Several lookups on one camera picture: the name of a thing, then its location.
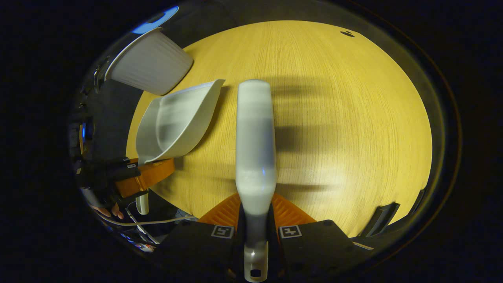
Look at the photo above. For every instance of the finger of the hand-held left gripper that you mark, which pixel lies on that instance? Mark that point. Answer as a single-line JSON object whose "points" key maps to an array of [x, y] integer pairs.
{"points": [[153, 177], [122, 169]]}

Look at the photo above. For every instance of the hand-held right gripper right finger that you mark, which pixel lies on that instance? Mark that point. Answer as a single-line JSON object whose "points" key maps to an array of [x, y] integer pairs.
{"points": [[314, 247]]}

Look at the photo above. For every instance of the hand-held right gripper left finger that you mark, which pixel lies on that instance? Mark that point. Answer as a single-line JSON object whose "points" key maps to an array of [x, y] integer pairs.
{"points": [[196, 251]]}

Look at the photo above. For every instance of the white plastic dustpan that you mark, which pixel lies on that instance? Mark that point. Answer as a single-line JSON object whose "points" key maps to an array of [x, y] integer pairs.
{"points": [[177, 122]]}

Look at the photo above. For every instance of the small white broom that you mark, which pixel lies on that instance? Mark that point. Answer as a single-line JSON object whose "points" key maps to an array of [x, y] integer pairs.
{"points": [[255, 149]]}

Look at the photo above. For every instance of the white ribbed garbage bin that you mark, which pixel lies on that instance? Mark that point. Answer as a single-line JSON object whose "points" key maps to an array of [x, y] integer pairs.
{"points": [[153, 63]]}

